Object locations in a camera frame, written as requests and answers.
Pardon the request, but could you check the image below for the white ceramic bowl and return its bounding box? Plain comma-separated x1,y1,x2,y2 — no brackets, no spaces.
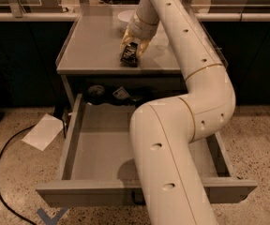
117,10,134,23

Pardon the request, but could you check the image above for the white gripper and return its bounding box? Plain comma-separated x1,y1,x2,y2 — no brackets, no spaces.
120,13,159,58

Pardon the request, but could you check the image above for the black floor cable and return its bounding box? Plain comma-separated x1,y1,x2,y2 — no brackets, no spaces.
0,124,38,225

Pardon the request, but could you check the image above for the white paper sheet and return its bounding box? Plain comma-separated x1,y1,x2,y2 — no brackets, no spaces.
22,113,63,151

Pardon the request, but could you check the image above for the grey counter cabinet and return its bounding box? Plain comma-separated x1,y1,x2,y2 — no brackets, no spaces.
55,5,229,110

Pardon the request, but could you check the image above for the black bundle with tag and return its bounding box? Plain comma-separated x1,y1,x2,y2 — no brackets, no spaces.
107,86,153,107

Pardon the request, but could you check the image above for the round grey device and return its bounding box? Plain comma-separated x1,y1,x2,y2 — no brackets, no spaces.
87,85,105,98

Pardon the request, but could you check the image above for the black drawer handle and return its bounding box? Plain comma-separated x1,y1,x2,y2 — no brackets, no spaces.
131,191,145,205

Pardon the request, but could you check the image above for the black rxbar chocolate bar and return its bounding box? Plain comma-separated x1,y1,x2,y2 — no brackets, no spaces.
120,42,138,68

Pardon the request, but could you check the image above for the blue tape mark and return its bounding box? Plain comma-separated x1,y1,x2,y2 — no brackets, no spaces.
37,207,68,225

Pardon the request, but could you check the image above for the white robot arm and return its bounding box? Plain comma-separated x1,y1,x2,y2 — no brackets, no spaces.
122,0,235,225

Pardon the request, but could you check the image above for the grey open drawer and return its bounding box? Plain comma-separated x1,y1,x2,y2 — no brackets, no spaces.
37,95,257,207

